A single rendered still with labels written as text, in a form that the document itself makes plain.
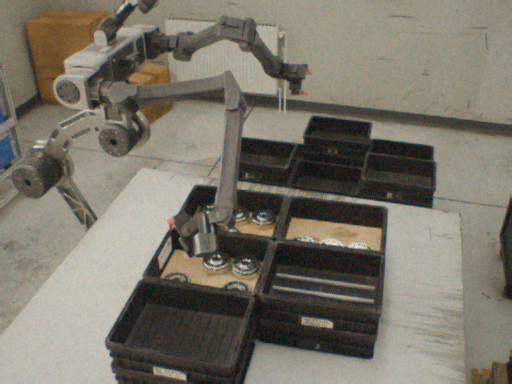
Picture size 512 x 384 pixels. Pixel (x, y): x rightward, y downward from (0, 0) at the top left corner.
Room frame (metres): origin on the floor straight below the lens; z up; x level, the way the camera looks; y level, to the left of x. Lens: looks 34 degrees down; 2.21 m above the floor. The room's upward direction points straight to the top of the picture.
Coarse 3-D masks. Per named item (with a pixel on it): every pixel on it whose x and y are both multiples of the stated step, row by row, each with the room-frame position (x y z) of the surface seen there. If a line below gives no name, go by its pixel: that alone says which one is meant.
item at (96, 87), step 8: (96, 72) 1.81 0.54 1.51; (88, 80) 1.75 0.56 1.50; (96, 80) 1.78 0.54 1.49; (104, 80) 1.79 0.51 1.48; (88, 88) 1.75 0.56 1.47; (96, 88) 1.75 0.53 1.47; (104, 88) 1.75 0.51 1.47; (88, 96) 1.75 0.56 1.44; (96, 96) 1.74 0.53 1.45; (104, 96) 1.74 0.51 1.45; (88, 104) 1.75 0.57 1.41; (96, 104) 1.78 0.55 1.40
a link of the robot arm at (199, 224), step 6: (198, 216) 1.35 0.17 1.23; (204, 216) 1.35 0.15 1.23; (192, 222) 1.35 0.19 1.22; (198, 222) 1.33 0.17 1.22; (204, 222) 1.34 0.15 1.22; (192, 228) 1.34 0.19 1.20; (198, 228) 1.33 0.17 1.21; (204, 228) 1.32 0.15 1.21; (210, 228) 1.33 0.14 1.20; (198, 234) 1.31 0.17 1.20
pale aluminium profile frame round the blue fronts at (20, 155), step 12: (0, 60) 3.37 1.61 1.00; (0, 84) 3.35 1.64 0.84; (0, 96) 3.33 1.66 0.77; (12, 108) 3.37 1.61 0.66; (12, 120) 3.31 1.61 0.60; (0, 132) 3.18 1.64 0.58; (12, 132) 3.35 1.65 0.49; (12, 144) 3.33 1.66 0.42; (24, 156) 3.37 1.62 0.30; (12, 168) 3.23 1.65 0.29; (0, 180) 3.09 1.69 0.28; (12, 192) 3.17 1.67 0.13; (0, 204) 3.03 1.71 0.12
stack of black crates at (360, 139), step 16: (320, 128) 3.32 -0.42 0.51; (336, 128) 3.29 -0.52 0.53; (352, 128) 3.26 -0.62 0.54; (368, 128) 3.24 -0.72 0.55; (304, 144) 3.08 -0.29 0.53; (320, 144) 3.05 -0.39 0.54; (336, 144) 3.02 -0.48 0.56; (352, 144) 2.98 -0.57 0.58; (368, 144) 2.97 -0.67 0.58; (320, 160) 3.04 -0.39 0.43; (336, 160) 3.02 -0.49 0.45; (352, 160) 2.98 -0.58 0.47
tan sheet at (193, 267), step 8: (176, 256) 1.65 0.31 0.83; (184, 256) 1.65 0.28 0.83; (168, 264) 1.61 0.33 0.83; (176, 264) 1.61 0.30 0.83; (184, 264) 1.61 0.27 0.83; (192, 264) 1.61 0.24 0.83; (200, 264) 1.61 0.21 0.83; (168, 272) 1.56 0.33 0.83; (184, 272) 1.56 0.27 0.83; (192, 272) 1.56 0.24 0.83; (200, 272) 1.56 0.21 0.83; (232, 272) 1.56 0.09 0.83; (192, 280) 1.52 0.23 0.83; (200, 280) 1.52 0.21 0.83; (208, 280) 1.52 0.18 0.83; (216, 280) 1.52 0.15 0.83; (224, 280) 1.52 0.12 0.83; (232, 280) 1.52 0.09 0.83; (240, 280) 1.52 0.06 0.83; (248, 280) 1.52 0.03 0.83; (256, 280) 1.52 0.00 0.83
